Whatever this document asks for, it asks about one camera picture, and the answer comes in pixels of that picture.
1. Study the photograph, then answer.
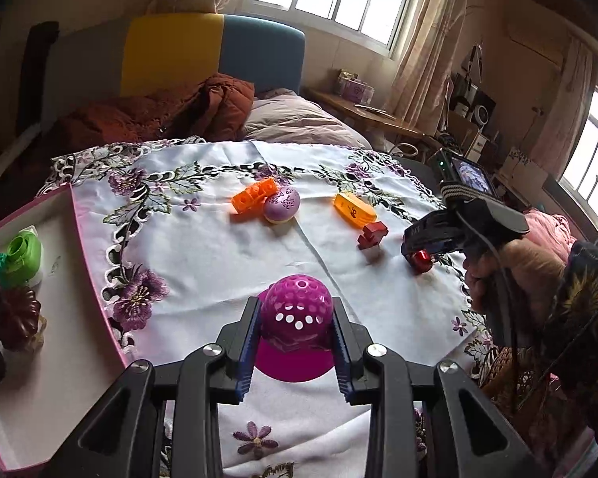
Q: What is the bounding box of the green toy cup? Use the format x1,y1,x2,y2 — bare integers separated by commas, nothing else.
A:
5,231,43,290

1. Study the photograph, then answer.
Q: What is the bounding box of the white chair armrest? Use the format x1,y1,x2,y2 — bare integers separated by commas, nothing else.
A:
0,124,43,185

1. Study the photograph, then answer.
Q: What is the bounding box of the orange block toy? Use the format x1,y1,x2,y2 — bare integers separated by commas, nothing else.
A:
230,178,278,216

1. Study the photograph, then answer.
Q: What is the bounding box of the person's patterned clothing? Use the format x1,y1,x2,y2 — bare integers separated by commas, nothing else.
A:
478,343,598,478

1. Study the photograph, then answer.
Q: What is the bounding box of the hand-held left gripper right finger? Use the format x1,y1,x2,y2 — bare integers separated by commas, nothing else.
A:
331,296,536,478

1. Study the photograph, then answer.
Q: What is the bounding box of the light purple ball toy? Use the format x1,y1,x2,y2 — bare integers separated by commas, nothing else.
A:
263,185,301,223

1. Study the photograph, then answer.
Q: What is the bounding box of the clear yellow toy piece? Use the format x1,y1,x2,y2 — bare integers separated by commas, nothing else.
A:
27,313,48,352

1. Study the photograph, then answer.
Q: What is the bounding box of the pink sheer curtain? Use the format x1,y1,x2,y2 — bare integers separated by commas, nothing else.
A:
528,35,598,175

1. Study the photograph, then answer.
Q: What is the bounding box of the black chair back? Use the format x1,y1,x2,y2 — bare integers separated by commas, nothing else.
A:
17,21,61,125

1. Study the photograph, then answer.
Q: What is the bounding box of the rust brown blanket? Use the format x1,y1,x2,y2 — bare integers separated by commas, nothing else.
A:
10,74,256,160

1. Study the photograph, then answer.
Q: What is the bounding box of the purple storage box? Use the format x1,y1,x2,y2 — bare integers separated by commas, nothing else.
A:
336,70,376,103

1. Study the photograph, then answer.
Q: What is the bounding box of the magenta perforated dome toy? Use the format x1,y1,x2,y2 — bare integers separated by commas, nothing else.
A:
253,274,336,383

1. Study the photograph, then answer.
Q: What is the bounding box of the wooden side shelf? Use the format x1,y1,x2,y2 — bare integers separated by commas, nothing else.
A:
304,87,429,145

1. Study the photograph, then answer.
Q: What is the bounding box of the beige floral curtain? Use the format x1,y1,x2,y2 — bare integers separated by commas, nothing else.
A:
393,0,472,130

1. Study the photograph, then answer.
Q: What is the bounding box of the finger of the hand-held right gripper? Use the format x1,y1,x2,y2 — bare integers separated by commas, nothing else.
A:
401,245,452,274

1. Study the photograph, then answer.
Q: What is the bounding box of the pink cardboard box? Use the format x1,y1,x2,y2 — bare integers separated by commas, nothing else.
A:
0,183,130,474

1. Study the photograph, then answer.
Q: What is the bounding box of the brown pumpkin toy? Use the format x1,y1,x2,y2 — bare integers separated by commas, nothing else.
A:
0,279,41,352

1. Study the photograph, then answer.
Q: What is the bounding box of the red gear toy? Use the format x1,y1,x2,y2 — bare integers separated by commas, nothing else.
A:
411,251,434,276

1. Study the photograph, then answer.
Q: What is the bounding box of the person's right forearm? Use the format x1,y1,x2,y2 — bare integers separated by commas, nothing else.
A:
543,241,598,449

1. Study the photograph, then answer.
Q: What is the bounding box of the pink cloth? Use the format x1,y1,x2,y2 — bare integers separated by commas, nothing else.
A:
525,209,586,245

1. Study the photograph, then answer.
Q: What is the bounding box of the white floral embroidered tablecloth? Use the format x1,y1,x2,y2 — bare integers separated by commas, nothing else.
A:
35,137,494,478

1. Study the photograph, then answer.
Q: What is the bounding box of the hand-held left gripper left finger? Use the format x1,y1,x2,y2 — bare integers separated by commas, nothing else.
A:
45,296,262,478

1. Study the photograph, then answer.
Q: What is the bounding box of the white wire frame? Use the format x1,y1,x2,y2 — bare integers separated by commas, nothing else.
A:
391,142,432,160

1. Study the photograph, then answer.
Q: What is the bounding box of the small red block toy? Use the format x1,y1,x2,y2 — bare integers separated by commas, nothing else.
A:
357,221,389,251

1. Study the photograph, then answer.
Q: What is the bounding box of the black cable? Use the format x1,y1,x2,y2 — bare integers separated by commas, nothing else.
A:
453,209,521,414

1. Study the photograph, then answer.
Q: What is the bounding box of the small side window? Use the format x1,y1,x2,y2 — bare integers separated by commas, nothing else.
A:
561,87,598,230

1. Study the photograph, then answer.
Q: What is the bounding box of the pale pink duvet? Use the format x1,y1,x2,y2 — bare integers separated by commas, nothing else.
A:
239,88,374,150

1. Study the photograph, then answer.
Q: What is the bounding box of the white round appliance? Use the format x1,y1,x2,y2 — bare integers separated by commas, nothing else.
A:
471,92,496,140

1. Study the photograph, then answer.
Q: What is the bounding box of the grey yellow blue headboard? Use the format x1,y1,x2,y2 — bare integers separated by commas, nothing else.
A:
42,12,306,125

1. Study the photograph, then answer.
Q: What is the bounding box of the person's right hand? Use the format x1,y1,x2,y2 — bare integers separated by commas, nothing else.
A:
463,238,574,320

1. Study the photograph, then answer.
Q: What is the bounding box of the orange yellow toy piece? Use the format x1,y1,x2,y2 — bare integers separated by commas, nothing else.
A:
333,192,378,230

